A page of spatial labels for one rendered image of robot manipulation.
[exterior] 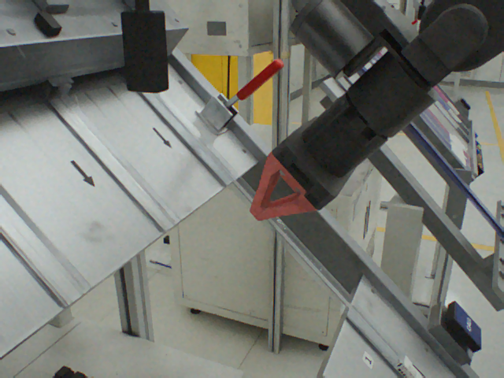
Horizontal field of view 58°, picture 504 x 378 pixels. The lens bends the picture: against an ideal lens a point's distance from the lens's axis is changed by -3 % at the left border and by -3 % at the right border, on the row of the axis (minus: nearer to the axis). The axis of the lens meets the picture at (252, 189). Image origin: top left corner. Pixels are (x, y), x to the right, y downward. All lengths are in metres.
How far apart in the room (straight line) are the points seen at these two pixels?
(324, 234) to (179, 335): 1.31
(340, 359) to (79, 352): 0.49
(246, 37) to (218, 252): 0.73
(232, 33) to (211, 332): 1.07
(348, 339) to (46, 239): 0.29
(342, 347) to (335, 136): 0.20
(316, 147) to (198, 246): 1.29
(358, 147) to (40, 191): 0.25
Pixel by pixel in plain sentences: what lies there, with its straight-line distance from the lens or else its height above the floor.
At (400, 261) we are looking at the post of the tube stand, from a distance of 0.88.
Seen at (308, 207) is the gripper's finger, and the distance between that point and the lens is 0.42.
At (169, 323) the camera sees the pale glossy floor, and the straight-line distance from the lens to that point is 1.87.
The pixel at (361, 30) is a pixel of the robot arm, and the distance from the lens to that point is 0.39.
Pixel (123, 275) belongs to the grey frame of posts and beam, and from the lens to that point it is 0.79.
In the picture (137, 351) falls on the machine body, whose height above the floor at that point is 0.62.
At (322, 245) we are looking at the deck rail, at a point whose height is 0.87.
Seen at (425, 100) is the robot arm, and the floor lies 1.07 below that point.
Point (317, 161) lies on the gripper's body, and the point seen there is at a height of 1.02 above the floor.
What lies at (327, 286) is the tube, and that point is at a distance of 0.48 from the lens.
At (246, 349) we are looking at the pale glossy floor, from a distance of 1.73.
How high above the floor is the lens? 1.14
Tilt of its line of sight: 22 degrees down
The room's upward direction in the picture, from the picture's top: straight up
